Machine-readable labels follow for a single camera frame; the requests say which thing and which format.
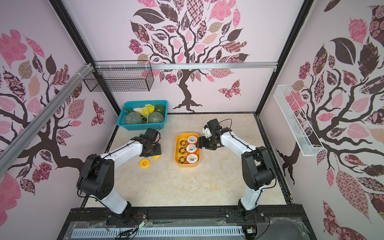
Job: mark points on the green round melon left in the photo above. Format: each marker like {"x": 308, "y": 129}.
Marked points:
{"x": 133, "y": 118}

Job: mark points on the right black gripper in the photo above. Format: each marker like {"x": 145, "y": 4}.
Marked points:
{"x": 204, "y": 142}

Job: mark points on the orange white tape roll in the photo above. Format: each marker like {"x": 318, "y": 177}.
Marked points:
{"x": 191, "y": 149}
{"x": 192, "y": 159}
{"x": 192, "y": 140}

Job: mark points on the white cable duct strip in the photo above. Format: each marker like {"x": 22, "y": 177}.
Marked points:
{"x": 156, "y": 233}

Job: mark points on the black yellow tape roll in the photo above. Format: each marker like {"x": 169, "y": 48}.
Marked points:
{"x": 182, "y": 160}
{"x": 183, "y": 143}
{"x": 182, "y": 150}

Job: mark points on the white wire wall shelf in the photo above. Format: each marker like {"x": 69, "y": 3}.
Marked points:
{"x": 291, "y": 105}

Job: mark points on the green round melon right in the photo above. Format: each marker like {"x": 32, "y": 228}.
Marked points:
{"x": 155, "y": 117}

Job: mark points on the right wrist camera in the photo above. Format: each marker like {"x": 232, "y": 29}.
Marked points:
{"x": 207, "y": 132}

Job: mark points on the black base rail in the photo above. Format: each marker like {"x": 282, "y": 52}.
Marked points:
{"x": 227, "y": 213}

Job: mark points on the green round melon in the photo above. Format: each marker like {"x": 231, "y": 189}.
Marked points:
{"x": 133, "y": 118}
{"x": 155, "y": 117}

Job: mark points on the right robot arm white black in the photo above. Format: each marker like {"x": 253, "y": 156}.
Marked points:
{"x": 257, "y": 165}

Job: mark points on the black wire wall basket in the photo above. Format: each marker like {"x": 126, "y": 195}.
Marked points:
{"x": 120, "y": 76}

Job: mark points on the teal plastic basket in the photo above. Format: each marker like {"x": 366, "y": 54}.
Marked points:
{"x": 128, "y": 107}

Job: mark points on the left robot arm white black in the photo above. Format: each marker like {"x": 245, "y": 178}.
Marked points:
{"x": 97, "y": 177}

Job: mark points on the yellow plastic storage box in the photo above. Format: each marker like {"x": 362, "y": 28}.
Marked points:
{"x": 186, "y": 152}

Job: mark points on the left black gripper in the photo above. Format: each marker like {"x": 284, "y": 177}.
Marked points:
{"x": 157, "y": 152}

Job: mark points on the yellow white cabbage toy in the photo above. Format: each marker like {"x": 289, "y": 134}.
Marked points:
{"x": 145, "y": 111}

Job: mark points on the dark green avocado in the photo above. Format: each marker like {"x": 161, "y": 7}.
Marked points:
{"x": 160, "y": 109}

